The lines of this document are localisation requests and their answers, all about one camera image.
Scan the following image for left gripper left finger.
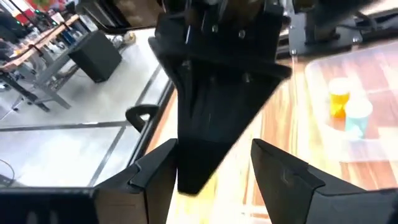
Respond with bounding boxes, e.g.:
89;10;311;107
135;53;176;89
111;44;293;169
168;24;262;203
94;138;178;224

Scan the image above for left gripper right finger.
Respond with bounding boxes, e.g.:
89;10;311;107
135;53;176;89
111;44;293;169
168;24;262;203
251;139;326;224

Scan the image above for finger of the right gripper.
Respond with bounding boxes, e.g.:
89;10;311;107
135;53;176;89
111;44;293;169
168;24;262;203
198;73;282;194
169;63;215;194

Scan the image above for green pill bottle white cap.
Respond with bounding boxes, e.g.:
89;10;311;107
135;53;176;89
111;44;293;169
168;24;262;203
344;98;374;139

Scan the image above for orange pill bottle white cap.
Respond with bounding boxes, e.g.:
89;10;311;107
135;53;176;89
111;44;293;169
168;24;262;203
328;77;351;119

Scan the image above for clear plastic bin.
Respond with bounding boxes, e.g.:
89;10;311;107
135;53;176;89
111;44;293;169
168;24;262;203
304;42;398;162

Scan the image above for small round beige object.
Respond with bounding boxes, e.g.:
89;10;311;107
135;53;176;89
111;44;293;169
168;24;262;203
123;30;137;44

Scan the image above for black cube box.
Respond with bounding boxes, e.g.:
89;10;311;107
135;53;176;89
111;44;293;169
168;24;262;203
67;30;123;83

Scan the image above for wooden desk grey legs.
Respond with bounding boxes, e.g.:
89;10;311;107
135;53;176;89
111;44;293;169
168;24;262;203
0;14;81;113

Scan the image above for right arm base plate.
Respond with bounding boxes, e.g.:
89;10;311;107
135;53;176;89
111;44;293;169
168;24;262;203
287;12;364;57

